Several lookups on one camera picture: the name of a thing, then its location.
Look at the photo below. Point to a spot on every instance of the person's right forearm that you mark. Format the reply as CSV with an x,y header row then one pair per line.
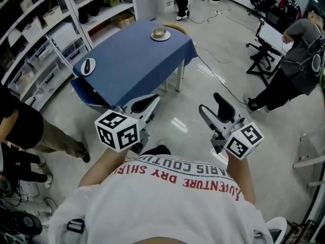
x,y
241,174

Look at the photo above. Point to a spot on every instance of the tan wooden bowl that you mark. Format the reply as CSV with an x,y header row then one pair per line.
x,y
159,32

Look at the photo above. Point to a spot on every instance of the dark purple eggplant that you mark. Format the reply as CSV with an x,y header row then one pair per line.
x,y
87,65

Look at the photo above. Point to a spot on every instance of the grey metal cabinet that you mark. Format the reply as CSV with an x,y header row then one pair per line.
x,y
146,1

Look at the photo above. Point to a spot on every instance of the black round device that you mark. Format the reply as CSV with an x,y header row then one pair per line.
x,y
25,222

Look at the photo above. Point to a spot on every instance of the brown cardboard box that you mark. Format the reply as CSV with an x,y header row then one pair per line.
x,y
124,20

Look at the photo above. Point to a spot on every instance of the person's black trousers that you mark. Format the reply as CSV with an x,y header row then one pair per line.
x,y
157,150

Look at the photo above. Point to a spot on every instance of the black harness buckle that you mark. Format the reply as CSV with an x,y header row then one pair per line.
x,y
75,225

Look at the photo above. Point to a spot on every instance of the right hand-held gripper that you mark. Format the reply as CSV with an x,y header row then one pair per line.
x,y
243,141

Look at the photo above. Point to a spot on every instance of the wooden curved-back chair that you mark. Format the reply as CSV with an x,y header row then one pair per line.
x,y
179,28

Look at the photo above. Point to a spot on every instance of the black folding stand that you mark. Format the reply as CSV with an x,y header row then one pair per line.
x,y
261,60

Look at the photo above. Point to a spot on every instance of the white table leg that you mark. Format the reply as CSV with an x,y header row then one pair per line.
x,y
166,85
179,77

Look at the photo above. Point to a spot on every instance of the person's left forearm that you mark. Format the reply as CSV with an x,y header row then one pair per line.
x,y
101,166

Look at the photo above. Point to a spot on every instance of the white printed t-shirt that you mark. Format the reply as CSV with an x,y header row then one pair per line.
x,y
165,207

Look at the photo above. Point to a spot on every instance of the blue tablecloth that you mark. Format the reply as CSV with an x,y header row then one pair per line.
x,y
132,60

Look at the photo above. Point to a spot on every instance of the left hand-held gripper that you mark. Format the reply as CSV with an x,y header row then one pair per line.
x,y
119,133

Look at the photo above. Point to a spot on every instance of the white board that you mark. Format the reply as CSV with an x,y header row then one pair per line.
x,y
274,37

